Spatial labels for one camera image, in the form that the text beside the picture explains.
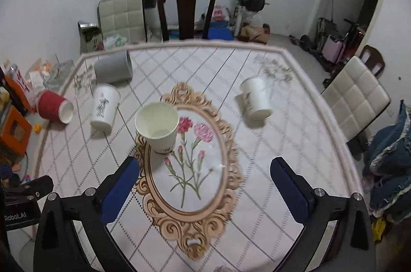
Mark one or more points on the white paper cup grass print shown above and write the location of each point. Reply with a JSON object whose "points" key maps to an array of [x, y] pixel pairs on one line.
{"points": [[158, 122]]}

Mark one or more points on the yellow bottle cap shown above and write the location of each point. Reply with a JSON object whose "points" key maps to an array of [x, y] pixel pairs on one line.
{"points": [[37, 128]]}

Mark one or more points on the white padded chair back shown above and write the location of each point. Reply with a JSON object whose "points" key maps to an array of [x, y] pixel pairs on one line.
{"points": [[125, 18]]}

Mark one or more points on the dark wooden chair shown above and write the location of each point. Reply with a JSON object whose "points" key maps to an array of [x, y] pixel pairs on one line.
{"points": [[186, 18]]}

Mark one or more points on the white padded chair right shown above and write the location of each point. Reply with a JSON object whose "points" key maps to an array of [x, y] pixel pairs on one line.
{"points": [[356, 98]]}

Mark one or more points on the pink suitcase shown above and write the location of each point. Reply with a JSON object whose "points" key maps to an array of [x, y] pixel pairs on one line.
{"points": [[332, 49]]}

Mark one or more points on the floral patterned tablecloth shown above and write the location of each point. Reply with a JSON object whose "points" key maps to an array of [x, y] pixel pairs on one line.
{"points": [[210, 202]]}

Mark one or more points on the far white calligraphy cup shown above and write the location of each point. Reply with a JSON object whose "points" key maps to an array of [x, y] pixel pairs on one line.
{"points": [[255, 98]]}

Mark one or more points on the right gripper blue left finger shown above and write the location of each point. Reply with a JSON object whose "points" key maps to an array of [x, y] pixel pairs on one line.
{"points": [[115, 188]]}

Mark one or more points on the orange box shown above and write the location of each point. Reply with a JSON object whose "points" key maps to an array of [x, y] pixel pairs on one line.
{"points": [[15, 131]]}

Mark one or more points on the blue denim cloth pile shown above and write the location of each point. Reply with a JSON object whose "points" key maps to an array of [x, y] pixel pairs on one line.
{"points": [[386, 171]]}

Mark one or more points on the cardboard box on floor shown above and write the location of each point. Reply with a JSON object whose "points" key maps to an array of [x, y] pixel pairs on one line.
{"points": [[254, 34]]}

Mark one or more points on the grey cup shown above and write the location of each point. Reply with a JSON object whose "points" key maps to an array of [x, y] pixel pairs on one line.
{"points": [[113, 68]]}

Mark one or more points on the white padded chair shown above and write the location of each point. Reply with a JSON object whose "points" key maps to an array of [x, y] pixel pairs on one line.
{"points": [[356, 98], [125, 18]]}

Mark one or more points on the red ribbed paper cup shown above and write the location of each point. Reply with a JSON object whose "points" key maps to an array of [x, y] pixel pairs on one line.
{"points": [[54, 107]]}

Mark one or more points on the white cup with calligraphy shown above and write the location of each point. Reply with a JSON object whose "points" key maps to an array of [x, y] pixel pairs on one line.
{"points": [[105, 103]]}

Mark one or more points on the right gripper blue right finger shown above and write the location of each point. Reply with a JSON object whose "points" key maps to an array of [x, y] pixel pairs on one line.
{"points": [[294, 189]]}

